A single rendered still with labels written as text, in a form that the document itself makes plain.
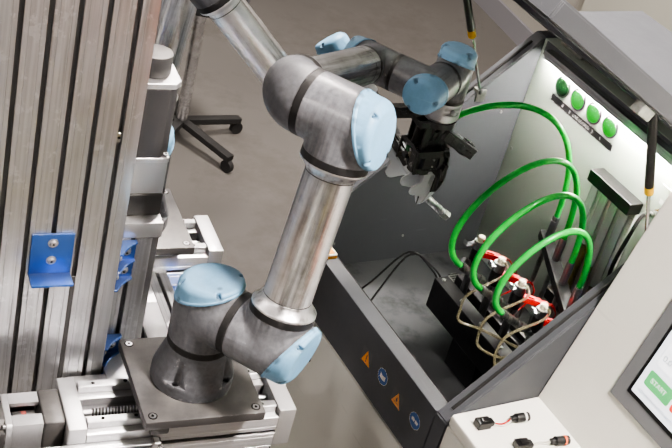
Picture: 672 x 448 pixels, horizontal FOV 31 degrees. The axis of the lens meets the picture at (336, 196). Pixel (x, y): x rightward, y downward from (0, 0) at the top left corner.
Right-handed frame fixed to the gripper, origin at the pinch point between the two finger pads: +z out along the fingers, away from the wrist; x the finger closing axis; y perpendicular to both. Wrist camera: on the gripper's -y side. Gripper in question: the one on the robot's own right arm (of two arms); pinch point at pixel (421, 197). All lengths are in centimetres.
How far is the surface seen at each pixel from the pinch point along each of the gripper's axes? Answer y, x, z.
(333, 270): 6.4, -14.2, 29.2
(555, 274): -31.5, 14.0, 14.2
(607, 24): -62, -27, -26
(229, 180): -60, -185, 124
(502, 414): -3.9, 39.1, 26.2
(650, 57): -61, -10, -26
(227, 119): -71, -216, 116
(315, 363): 7, -10, 54
